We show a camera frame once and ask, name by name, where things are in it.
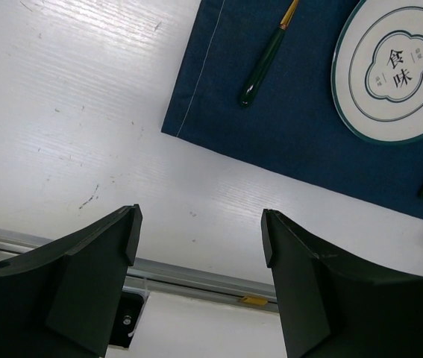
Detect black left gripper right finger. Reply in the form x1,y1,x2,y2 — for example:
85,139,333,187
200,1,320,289
261,210,423,357

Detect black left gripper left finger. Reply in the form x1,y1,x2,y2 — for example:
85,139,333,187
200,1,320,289
0,205,142,357

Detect blue whale placemat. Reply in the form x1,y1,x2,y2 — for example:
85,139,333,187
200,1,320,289
161,1,423,219

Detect gold fork green handle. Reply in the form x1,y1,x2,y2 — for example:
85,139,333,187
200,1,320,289
238,0,299,107

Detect white plate green rim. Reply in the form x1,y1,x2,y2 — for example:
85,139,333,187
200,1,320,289
331,1,423,144

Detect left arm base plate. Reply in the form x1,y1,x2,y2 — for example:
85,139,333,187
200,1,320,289
109,292,146,348

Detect aluminium front rail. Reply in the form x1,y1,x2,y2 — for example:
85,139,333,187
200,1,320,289
0,229,278,313

